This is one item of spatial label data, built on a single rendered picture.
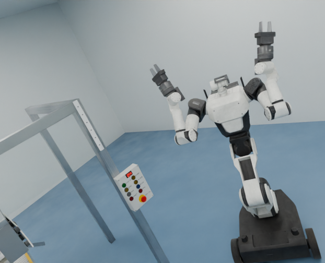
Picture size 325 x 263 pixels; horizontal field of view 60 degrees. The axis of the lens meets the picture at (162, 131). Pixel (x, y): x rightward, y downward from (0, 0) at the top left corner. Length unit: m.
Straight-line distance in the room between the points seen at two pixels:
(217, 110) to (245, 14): 2.04
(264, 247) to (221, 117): 0.97
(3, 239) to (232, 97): 1.54
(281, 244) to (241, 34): 2.54
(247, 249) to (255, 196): 0.45
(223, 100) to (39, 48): 4.35
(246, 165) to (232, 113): 0.40
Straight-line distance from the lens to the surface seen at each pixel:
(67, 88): 5.79
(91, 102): 6.00
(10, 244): 1.81
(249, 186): 2.02
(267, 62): 1.75
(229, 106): 1.90
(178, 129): 1.80
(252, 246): 2.29
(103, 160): 1.80
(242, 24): 3.81
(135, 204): 1.90
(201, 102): 1.99
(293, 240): 2.26
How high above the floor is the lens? 1.84
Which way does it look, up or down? 20 degrees down
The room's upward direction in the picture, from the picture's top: 25 degrees counter-clockwise
